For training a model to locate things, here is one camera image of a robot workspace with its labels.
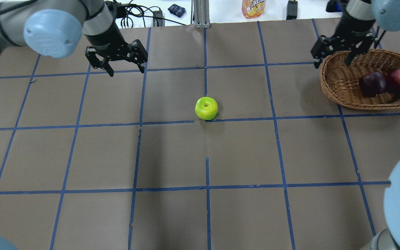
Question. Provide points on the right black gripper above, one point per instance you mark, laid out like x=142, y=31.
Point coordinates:
x=350, y=33

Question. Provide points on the red yellow apple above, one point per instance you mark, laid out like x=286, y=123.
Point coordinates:
x=393, y=82

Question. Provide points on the dark red apple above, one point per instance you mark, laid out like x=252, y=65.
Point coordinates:
x=372, y=84

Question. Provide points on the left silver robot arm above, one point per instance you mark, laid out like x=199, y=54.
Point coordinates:
x=51, y=129

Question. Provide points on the dark blue small pouch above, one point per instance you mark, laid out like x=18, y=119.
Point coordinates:
x=177, y=10

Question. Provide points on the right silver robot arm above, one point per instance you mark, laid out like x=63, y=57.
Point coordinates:
x=387, y=16

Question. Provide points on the black power brick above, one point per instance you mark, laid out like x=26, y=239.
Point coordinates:
x=292, y=9

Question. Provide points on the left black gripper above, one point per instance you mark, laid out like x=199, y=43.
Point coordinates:
x=107, y=40

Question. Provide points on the orange juice pouch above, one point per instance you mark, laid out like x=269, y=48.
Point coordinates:
x=253, y=8

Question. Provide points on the green apple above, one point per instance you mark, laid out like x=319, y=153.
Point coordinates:
x=206, y=108

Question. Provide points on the woven wicker basket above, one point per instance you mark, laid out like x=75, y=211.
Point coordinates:
x=340, y=83

